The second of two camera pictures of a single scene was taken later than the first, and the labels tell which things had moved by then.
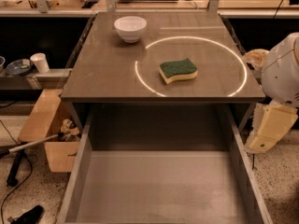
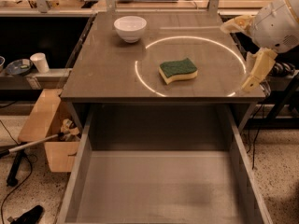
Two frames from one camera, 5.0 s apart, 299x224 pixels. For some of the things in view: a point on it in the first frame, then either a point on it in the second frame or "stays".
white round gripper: [280, 77] to [274, 27]
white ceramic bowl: [131, 28] stays
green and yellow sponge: [177, 70] stays
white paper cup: [40, 61] stays
